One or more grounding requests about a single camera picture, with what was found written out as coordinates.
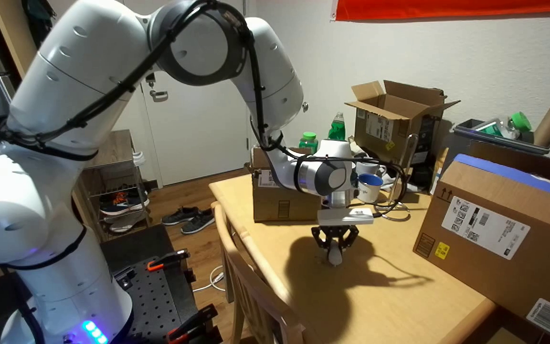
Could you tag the sneaker with orange laces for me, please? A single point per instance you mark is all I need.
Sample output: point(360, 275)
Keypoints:
point(122, 201)

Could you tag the green dish soap bottle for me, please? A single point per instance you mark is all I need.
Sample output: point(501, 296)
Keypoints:
point(337, 128)

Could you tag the orange banner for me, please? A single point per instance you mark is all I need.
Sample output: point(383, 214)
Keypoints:
point(456, 8)

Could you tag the jar with green lid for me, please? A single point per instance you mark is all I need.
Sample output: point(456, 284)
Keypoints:
point(308, 142)

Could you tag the wooden shoe rack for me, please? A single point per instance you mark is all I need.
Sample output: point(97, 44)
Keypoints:
point(112, 177)

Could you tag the grey bin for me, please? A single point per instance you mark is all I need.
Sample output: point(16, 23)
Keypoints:
point(494, 136)

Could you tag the large labelled cardboard box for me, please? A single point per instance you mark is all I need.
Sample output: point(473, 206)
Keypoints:
point(499, 239)

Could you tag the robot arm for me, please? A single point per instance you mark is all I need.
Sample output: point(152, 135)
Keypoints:
point(89, 95)

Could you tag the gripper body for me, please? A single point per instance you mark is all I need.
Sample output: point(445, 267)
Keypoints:
point(336, 229)

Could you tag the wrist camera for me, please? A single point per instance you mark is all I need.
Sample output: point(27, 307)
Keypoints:
point(344, 216)

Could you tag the wooden chair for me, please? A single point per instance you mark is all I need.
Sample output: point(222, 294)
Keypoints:
point(251, 286)

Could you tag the white mug with blue inside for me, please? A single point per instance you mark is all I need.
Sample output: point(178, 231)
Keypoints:
point(369, 188)

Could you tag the small white object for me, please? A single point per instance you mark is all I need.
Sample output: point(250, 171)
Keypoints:
point(335, 258)

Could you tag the open cardboard box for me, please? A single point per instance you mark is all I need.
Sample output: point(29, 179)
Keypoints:
point(389, 122)

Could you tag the white door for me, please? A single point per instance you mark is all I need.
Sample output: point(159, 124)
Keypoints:
point(198, 134)

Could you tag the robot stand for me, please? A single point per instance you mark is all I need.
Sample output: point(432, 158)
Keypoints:
point(155, 291)

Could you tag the clear bottle with green cap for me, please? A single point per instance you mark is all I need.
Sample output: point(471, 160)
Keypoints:
point(519, 122)

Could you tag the orange and black clamp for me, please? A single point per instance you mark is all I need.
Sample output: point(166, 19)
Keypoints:
point(167, 260)
point(191, 325)

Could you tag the pair of dark sneakers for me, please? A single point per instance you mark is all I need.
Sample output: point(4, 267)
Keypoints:
point(191, 220)

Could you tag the small closed cardboard box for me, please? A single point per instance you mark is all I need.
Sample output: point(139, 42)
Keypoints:
point(275, 203)

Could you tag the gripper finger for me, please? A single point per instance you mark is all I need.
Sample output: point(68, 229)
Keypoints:
point(320, 237)
point(350, 236)

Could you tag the black box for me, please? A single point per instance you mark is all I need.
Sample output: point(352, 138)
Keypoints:
point(425, 143)

